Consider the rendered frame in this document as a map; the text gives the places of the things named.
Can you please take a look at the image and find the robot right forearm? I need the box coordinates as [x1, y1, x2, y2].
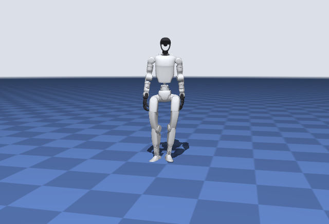
[143, 75, 151, 96]

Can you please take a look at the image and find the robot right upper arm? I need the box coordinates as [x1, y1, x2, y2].
[146, 57, 156, 81]

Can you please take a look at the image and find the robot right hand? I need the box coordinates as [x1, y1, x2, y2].
[143, 93, 149, 111]

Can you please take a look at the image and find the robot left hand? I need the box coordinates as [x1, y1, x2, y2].
[179, 94, 185, 110]

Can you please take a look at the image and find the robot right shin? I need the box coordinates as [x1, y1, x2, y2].
[151, 128, 161, 157]

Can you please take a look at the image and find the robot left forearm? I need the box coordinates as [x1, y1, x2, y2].
[178, 76, 185, 96]

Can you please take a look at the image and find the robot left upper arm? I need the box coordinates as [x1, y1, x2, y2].
[175, 57, 184, 81]

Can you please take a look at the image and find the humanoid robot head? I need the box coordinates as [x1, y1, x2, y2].
[160, 38, 171, 55]

